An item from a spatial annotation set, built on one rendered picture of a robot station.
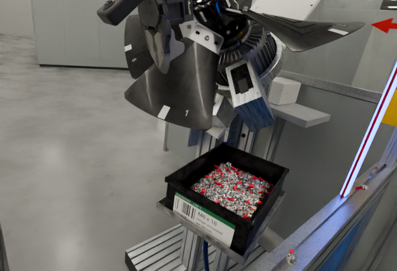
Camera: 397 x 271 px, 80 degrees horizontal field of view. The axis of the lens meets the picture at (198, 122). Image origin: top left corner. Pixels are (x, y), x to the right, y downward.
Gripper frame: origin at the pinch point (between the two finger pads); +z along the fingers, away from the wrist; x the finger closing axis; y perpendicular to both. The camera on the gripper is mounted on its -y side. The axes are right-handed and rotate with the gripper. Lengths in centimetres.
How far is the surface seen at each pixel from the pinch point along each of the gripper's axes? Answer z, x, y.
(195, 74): 4.7, 1.3, 9.9
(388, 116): 17, -33, 42
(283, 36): -5.5, -18.4, 15.7
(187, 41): -1.7, 7.6, 13.2
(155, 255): 99, 25, -6
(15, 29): 116, 1211, 47
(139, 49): 3.6, 32.1, 11.1
